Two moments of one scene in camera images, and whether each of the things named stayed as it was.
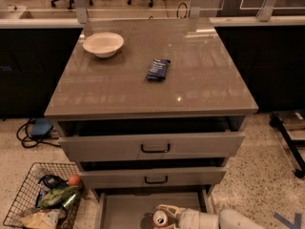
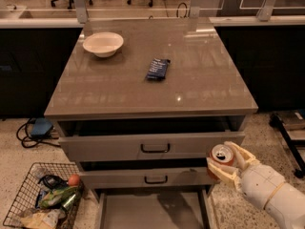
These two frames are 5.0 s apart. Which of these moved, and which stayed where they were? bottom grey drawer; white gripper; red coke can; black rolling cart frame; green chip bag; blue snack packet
Moved: red coke can; white gripper
Stayed: blue snack packet; bottom grey drawer; green chip bag; black rolling cart frame
